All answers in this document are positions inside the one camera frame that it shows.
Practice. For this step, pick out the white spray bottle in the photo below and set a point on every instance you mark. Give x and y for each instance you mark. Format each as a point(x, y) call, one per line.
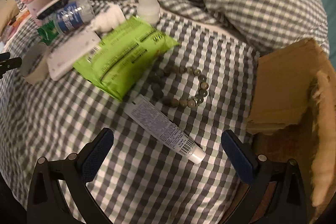
point(149, 11)

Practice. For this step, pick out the white ointment tube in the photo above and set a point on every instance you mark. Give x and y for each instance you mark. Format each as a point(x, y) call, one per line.
point(161, 128)

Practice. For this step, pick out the brown cardboard box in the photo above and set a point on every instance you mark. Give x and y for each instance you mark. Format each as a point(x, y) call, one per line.
point(294, 110)

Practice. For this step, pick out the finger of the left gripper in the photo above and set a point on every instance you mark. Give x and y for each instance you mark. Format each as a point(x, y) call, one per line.
point(7, 63)

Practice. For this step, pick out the green wet wipes pack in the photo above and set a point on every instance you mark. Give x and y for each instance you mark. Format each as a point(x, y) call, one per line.
point(122, 56)

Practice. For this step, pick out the white rectangular plastic case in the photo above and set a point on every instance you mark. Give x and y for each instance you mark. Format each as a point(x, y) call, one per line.
point(61, 60)

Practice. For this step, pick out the black white device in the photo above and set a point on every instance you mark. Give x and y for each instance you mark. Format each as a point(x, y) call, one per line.
point(51, 7)

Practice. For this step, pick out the small plastic water bottle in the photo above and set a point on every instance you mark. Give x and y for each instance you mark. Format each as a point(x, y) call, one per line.
point(72, 16)

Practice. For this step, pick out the green medicine sachet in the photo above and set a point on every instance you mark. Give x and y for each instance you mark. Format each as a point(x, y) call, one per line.
point(48, 33)

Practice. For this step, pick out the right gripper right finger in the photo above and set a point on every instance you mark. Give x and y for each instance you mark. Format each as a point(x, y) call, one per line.
point(275, 192)

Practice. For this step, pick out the red orange snack packet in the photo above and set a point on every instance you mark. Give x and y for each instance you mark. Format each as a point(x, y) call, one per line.
point(18, 19)

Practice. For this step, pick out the clear tape roll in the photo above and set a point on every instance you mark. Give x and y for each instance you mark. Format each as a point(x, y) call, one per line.
point(34, 68)

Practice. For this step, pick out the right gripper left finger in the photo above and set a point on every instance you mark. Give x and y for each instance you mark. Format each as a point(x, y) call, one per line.
point(46, 202)

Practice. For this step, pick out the grey gingham bed sheet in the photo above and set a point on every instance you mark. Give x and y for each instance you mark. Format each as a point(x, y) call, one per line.
point(141, 180)

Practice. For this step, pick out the small white plush toy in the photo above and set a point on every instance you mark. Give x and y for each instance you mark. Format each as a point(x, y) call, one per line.
point(108, 20)

